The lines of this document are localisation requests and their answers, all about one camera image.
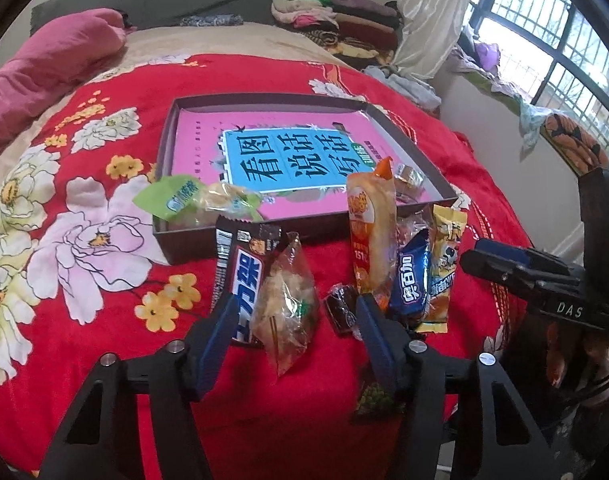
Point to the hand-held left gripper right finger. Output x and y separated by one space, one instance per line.
379 342

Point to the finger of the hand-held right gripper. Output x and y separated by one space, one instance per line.
504 252
489 270

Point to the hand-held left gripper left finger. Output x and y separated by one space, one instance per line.
218 342

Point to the yellow snack packet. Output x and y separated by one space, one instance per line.
447 260

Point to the brown chocolate bar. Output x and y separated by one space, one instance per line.
239 280

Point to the blue cookie packet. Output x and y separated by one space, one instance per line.
409 280

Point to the clear triangular snack packet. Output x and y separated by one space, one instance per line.
287 305

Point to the orange bread packet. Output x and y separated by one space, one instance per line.
369 230

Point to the green cake packet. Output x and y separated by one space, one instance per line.
174 197

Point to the shallow brown cardboard box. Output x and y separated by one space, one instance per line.
304 110

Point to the person's right hand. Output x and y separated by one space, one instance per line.
557 355

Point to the small dark wrapped candy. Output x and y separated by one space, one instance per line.
340 310

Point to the orange patterned cushion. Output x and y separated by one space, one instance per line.
574 142

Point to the pale crumpled cloth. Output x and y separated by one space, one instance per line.
532 122

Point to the small clear wrapped candy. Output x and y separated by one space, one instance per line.
408 179

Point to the red floral blanket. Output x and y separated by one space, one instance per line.
109 270

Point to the barred window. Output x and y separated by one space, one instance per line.
559 35

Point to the heap of grey clothes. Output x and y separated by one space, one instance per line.
409 85

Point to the purple crumpled cloth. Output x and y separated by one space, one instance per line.
488 55

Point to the pink book with blue label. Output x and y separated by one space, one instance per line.
264 145

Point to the white curtain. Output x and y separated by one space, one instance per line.
434 15

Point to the pile of folded clothes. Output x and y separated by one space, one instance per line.
344 15

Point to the dark patterned cloth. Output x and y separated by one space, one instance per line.
209 20

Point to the pink quilt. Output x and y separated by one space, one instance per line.
39 70

